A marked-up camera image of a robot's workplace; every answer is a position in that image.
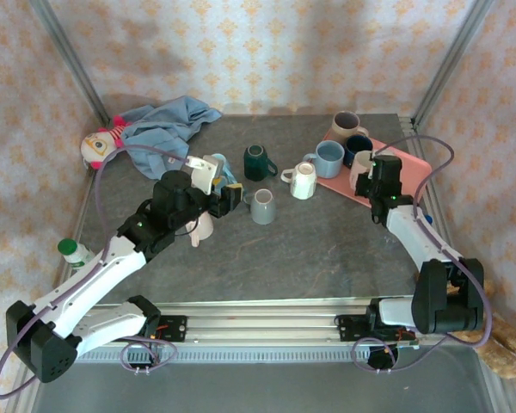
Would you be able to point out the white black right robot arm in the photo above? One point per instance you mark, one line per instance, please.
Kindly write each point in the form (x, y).
(417, 241)

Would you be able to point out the light blue button shirt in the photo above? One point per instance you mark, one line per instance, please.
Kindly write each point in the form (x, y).
(163, 129)

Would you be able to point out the aluminium frame post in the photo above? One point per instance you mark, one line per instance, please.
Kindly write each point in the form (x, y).
(69, 60)
(451, 60)

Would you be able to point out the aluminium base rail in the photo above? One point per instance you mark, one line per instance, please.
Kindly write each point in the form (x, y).
(262, 327)

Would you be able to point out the glossy pale blue mug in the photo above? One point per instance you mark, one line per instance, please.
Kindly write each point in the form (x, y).
(224, 161)

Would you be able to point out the beige mug purple interior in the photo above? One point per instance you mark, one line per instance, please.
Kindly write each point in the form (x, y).
(346, 125)

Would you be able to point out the white faceted mug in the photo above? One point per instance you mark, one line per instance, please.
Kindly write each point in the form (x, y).
(303, 178)

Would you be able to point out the grey mug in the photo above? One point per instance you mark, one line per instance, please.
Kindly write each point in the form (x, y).
(264, 208)

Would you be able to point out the white plush doll with glasses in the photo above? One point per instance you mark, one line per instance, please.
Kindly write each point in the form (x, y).
(96, 146)

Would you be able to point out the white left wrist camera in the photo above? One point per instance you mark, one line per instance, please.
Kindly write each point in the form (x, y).
(204, 174)

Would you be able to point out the grey metal shelf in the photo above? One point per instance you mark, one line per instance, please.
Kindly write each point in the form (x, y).
(262, 387)

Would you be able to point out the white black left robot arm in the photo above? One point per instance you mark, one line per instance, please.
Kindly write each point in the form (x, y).
(90, 279)

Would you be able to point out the dark green mug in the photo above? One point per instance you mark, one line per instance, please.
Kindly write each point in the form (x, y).
(256, 163)

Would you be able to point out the matte light blue mug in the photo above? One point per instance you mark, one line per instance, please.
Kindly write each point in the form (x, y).
(329, 159)

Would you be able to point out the navy blue mug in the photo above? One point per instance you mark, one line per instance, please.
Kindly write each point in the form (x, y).
(356, 144)

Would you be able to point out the green capped white bottle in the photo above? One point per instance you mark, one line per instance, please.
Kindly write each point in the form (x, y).
(69, 249)

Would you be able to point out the pink plastic tray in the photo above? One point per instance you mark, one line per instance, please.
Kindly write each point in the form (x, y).
(413, 168)

